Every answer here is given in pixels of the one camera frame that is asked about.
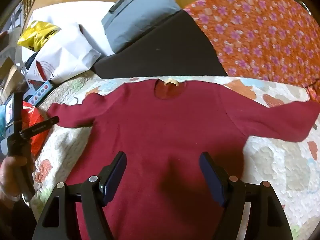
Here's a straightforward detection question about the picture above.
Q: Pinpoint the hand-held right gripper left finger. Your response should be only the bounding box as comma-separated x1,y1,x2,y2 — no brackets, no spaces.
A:
32,151,127,240

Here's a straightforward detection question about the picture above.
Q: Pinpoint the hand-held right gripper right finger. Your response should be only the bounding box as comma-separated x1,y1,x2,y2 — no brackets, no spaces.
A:
199,152,293,240

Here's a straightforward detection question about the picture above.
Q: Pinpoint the maroon sweater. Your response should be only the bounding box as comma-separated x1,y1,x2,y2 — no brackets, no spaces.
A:
47,78,320,240

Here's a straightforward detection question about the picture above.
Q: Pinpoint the person's left forearm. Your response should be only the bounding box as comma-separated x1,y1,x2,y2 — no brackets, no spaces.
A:
0,196,38,240

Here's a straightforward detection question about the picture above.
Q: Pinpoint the person's left hand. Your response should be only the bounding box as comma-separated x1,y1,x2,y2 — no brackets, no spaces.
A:
0,156,27,200

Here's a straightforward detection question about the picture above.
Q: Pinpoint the red plastic bag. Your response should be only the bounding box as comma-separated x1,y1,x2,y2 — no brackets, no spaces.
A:
21,101,50,153

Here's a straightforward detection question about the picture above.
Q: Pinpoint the colourful printed box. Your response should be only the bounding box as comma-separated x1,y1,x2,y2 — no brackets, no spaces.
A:
26,80,54,105

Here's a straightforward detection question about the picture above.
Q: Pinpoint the cardboard box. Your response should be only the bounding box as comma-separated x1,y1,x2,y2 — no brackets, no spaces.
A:
0,56,18,100

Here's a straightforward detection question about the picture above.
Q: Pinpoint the quilted patterned blanket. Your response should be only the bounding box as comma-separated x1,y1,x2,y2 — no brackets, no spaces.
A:
24,75,320,240

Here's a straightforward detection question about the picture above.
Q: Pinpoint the dark blue cloth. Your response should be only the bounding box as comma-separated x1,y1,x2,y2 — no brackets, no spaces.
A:
26,52,40,73

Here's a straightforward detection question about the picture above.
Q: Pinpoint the white paper bag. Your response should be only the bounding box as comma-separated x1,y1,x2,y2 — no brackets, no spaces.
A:
26,21,102,85

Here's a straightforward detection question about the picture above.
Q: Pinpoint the yellow plastic bag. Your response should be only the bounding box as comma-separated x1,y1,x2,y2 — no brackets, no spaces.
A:
17,20,62,52

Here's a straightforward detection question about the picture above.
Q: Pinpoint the black cushion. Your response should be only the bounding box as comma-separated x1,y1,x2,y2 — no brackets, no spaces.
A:
93,9,228,80

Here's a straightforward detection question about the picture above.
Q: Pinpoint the grey bag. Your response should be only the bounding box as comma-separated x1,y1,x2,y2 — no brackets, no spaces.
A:
101,0,182,54

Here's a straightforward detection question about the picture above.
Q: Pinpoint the orange floral cloth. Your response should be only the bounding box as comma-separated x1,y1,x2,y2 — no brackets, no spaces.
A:
182,0,320,103

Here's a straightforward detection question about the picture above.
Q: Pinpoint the white perforated metal bracket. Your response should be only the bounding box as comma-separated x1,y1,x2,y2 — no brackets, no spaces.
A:
16,61,33,93

